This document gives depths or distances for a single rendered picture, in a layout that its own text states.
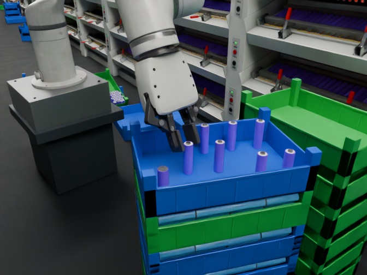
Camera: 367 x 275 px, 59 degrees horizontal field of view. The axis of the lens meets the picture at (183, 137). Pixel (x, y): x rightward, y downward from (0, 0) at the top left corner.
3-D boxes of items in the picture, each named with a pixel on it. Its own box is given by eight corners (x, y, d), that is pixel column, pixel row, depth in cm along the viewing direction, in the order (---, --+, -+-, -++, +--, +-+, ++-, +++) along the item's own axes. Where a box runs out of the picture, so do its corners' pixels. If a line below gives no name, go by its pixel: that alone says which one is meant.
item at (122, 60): (152, 85, 198) (143, 66, 190) (114, 63, 243) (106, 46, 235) (178, 69, 204) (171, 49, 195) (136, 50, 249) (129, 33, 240)
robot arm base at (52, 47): (38, 94, 106) (22, 35, 96) (26, 78, 119) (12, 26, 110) (94, 81, 114) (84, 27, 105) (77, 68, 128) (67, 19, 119)
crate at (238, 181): (145, 219, 51) (142, 177, 47) (131, 154, 68) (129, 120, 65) (314, 190, 58) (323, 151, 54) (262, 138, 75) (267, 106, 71)
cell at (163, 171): (155, 166, 52) (157, 198, 55) (158, 172, 50) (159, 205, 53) (167, 165, 52) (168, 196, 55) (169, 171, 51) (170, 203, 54)
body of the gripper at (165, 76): (165, 50, 63) (182, 106, 65) (121, 60, 57) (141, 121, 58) (190, 39, 57) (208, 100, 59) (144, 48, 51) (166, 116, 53)
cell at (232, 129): (228, 151, 69) (230, 124, 66) (225, 147, 70) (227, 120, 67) (236, 150, 69) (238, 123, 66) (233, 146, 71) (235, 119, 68)
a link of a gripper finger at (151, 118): (154, 78, 57) (175, 100, 60) (132, 112, 54) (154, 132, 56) (158, 77, 56) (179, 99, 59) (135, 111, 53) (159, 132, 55)
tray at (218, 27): (231, 39, 128) (226, 16, 122) (157, 19, 173) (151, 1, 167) (267, 16, 133) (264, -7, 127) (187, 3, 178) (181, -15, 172)
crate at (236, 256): (150, 286, 59) (148, 255, 55) (137, 213, 76) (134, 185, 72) (299, 255, 65) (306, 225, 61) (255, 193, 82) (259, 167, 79)
